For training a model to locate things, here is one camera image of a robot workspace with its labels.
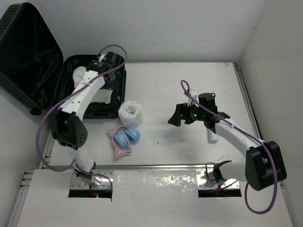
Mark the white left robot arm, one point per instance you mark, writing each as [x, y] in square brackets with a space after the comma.
[98, 94]

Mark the metal mounting rail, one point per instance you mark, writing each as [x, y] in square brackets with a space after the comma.
[101, 177]

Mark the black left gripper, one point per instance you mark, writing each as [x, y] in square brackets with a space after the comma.
[114, 72]

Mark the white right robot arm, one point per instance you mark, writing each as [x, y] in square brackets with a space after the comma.
[263, 160]

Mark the black hard-shell suitcase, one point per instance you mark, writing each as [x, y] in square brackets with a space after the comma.
[32, 67]

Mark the blue pink cat-ear headphones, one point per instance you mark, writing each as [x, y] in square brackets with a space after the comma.
[122, 139]

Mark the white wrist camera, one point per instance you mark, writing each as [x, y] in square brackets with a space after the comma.
[194, 96]
[101, 57]

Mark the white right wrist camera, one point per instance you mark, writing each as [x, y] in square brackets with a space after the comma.
[194, 96]

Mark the white spray bottle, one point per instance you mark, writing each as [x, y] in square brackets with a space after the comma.
[213, 138]

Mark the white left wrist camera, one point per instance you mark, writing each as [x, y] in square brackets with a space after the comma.
[101, 57]

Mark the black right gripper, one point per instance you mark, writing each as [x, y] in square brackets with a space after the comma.
[181, 109]

